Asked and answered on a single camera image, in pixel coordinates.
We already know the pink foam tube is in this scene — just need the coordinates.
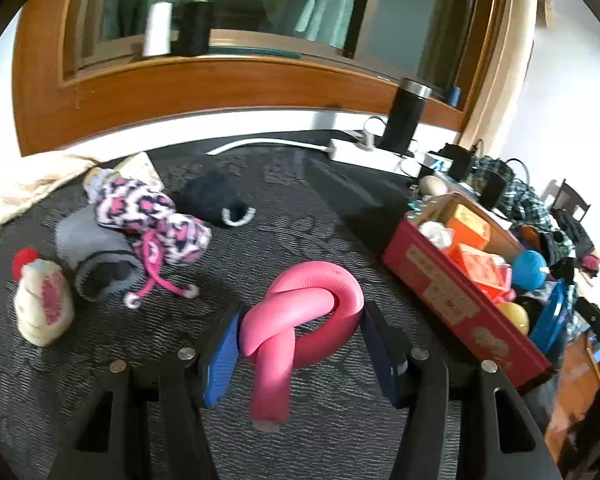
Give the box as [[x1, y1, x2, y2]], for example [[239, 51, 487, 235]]
[[239, 261, 364, 434]]

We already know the yellow ball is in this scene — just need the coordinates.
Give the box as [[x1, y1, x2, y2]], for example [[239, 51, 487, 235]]
[[496, 302, 530, 336]]

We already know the pink leopard sock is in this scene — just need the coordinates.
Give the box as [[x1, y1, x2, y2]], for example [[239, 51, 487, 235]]
[[95, 177, 212, 309]]

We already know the blue ball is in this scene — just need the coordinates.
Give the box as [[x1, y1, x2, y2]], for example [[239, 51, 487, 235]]
[[512, 250, 550, 290]]

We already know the white chicken plush toy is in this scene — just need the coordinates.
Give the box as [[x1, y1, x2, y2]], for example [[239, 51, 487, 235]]
[[12, 247, 74, 347]]

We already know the clear plastic bag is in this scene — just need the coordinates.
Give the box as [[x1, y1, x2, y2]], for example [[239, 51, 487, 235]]
[[418, 221, 454, 252]]

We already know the orange cube box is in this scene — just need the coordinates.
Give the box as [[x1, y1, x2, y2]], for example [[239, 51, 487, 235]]
[[445, 204, 491, 250]]

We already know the blue foam roll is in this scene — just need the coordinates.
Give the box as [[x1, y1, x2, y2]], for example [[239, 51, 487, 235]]
[[529, 280, 573, 354]]

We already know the grey sock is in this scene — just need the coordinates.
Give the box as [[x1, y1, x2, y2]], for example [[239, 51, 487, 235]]
[[55, 205, 145, 302]]

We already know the navy blue sock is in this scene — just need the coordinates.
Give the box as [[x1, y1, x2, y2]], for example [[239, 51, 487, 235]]
[[173, 171, 256, 228]]

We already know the beige egg shaped object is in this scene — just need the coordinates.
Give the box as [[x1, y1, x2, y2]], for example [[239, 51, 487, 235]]
[[418, 174, 449, 197]]

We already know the plaid shirt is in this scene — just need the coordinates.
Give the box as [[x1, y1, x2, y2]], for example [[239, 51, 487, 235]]
[[471, 156, 574, 266]]

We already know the black power adapter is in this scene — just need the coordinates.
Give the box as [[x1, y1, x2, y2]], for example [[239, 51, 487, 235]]
[[438, 143, 477, 182], [478, 171, 510, 210]]

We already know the black power adapter rear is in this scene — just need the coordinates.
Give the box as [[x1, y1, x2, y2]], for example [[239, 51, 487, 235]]
[[438, 143, 477, 182]]

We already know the white power strip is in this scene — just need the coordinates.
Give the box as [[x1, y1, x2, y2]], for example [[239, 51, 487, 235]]
[[327, 139, 420, 178]]

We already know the yellow white small box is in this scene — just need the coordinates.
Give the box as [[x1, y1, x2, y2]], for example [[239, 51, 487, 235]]
[[114, 152, 164, 191]]

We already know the light blue knotted sock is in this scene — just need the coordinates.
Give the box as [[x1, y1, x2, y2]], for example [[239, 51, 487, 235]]
[[82, 167, 118, 204]]

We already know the black chair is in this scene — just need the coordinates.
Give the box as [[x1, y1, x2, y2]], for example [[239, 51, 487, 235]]
[[550, 180, 591, 221]]

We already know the black thermos flask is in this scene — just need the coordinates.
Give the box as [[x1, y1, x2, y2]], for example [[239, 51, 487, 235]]
[[378, 78, 431, 157]]

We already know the small blue bottle on sill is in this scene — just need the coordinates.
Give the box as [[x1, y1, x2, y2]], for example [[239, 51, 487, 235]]
[[446, 86, 462, 108]]

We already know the cream curtain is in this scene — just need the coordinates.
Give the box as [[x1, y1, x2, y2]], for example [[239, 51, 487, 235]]
[[0, 151, 99, 229]]

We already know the white cylinder on sill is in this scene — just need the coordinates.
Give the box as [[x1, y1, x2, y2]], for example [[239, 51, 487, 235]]
[[143, 1, 172, 58]]

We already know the black cylinder on sill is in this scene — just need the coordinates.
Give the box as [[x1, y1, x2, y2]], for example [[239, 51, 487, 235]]
[[176, 0, 213, 58]]

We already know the wooden window frame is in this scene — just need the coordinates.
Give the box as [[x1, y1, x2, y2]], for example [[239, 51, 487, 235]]
[[12, 0, 505, 155]]

